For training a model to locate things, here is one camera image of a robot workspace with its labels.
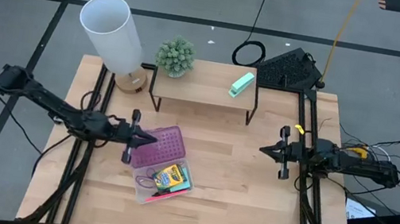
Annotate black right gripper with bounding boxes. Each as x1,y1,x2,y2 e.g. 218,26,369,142
254,122,315,185

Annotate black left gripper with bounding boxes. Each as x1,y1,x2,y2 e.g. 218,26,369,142
103,105,163,169

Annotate purple pencil box lid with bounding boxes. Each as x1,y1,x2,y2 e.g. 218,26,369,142
129,119,190,176

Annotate yellow green crayon box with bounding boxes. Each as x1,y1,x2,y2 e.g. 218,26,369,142
150,160,188,195

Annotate clear plastic pencil box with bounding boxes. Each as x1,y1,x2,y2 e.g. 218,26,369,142
128,149,198,212

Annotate mint green stapler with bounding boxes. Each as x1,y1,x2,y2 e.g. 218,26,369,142
227,69,257,102

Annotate wooden shelf riser black legs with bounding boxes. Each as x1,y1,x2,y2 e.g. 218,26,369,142
145,52,264,128

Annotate green potted succulent plant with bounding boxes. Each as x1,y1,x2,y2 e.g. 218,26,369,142
152,33,200,82

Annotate white shade table lamp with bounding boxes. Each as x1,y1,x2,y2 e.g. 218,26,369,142
68,0,161,97

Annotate yellow cable tag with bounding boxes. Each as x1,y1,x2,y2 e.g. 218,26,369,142
293,123,306,137

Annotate short yellow cable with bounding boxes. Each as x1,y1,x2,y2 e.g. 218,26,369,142
344,144,371,160

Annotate coiled black cable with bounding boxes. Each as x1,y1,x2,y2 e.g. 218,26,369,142
230,0,275,70

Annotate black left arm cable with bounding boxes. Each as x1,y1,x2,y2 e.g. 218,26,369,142
0,90,80,184

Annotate long yellow cable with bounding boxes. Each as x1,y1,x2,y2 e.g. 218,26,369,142
320,0,363,89

